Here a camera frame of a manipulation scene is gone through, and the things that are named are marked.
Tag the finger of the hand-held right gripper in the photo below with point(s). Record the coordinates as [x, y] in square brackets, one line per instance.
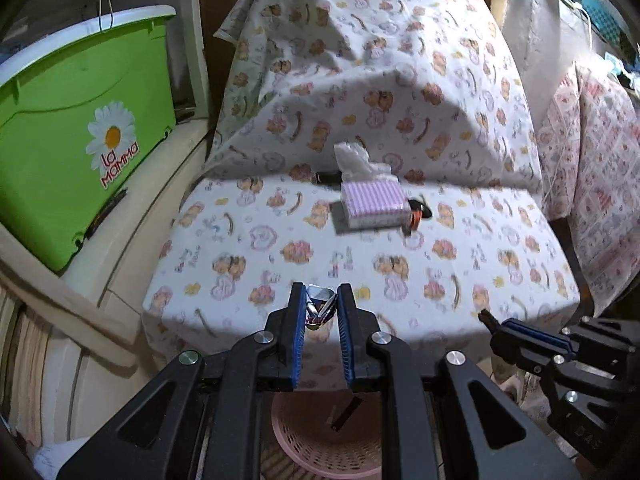
[517, 352]
[542, 335]

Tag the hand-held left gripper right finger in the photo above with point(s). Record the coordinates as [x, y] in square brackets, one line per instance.
[346, 340]

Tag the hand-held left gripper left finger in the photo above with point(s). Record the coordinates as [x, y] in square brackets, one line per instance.
[298, 340]

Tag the silver wrapper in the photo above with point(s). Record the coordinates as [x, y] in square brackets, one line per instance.
[320, 305]

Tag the dark scrap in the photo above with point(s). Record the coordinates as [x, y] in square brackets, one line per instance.
[346, 412]

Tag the pink plastic basket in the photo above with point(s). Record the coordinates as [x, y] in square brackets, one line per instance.
[320, 445]

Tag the purple striped tissue pack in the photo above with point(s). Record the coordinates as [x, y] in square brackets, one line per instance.
[372, 202]

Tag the black and orange object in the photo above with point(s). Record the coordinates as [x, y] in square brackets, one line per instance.
[417, 212]

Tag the small black object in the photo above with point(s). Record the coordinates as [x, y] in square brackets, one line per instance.
[326, 178]

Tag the pink printed cloth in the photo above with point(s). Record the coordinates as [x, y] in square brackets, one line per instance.
[595, 170]

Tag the bear printed white sheet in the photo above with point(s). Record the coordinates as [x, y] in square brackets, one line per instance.
[400, 85]

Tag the white cloth cover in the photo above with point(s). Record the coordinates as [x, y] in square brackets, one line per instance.
[545, 25]

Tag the teal checkered cloth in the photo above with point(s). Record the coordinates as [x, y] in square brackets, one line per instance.
[612, 22]

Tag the green storage box white lid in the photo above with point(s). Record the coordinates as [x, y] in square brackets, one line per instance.
[50, 135]

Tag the cream wooden frame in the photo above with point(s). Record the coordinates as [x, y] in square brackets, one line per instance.
[150, 170]

